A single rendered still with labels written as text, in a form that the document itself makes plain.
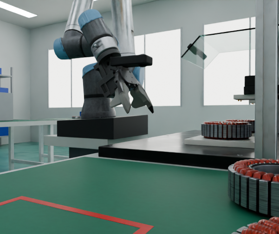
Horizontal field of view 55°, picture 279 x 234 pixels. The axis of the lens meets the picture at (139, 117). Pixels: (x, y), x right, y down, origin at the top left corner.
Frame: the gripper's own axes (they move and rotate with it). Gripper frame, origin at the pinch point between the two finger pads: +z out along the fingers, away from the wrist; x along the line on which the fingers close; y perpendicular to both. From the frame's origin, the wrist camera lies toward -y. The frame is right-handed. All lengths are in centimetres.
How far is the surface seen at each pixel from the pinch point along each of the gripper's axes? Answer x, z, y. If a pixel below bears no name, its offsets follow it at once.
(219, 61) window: -472, -130, 27
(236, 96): 2.8, 9.7, -22.9
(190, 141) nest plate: 7.4, 13.7, -10.4
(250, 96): 2.8, 11.3, -25.5
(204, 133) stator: 4.1, 13.4, -13.2
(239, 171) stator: 37.6, 20.8, -23.9
